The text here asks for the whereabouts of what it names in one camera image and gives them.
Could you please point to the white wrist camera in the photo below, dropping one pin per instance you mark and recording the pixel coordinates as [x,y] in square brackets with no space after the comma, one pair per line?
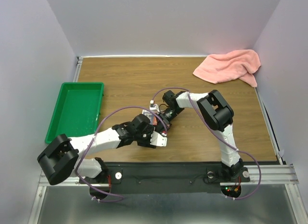
[154,107]
[158,140]

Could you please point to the rabbit print towel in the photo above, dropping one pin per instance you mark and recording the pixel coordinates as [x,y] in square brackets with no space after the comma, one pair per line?
[150,116]

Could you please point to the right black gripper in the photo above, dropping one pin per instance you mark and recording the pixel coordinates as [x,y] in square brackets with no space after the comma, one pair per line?
[166,121]

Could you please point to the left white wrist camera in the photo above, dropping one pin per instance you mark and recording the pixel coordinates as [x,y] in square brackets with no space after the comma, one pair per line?
[158,140]

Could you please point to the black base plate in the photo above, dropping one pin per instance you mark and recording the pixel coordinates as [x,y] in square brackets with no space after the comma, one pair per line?
[168,177]

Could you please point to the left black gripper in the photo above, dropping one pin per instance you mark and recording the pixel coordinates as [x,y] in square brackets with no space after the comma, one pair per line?
[147,143]

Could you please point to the pink towel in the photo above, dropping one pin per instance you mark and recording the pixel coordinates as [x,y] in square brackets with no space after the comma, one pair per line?
[238,64]

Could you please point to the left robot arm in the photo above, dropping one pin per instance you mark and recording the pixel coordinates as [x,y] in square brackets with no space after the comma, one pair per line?
[65,156]

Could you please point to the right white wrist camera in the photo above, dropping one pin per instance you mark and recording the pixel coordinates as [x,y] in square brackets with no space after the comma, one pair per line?
[154,107]

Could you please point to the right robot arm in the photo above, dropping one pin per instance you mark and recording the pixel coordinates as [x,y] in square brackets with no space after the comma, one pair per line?
[218,117]

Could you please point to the green plastic tray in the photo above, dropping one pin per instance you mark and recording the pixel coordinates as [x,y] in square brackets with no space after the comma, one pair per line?
[77,110]

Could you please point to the aluminium frame rail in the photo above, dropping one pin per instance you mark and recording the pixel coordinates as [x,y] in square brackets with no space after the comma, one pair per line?
[130,83]

